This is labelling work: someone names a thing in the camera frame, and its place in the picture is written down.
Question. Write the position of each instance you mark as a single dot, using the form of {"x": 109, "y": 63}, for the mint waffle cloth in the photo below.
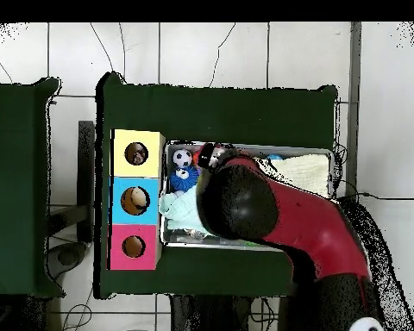
{"x": 179, "y": 210}

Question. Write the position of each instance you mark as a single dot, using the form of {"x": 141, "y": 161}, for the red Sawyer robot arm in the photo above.
{"x": 296, "y": 224}

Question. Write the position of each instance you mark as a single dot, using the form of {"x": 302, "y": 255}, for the wooden box with three holes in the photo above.
{"x": 138, "y": 169}

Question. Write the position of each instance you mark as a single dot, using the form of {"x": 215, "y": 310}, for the clear mesh bin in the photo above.
{"x": 296, "y": 149}

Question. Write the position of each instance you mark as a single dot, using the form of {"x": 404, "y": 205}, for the blue spiky toy with eyes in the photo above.
{"x": 183, "y": 179}

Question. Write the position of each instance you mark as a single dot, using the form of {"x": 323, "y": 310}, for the small soccer ball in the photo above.
{"x": 182, "y": 158}

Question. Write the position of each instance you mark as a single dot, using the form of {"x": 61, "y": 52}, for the dark green table cloth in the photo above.
{"x": 210, "y": 113}

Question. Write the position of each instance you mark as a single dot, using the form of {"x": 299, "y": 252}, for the blue globe ball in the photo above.
{"x": 274, "y": 157}

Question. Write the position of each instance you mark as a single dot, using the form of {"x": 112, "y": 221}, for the cream waffle cloth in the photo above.
{"x": 307, "y": 172}

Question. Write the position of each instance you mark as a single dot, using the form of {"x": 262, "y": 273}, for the green covered side table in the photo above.
{"x": 17, "y": 189}

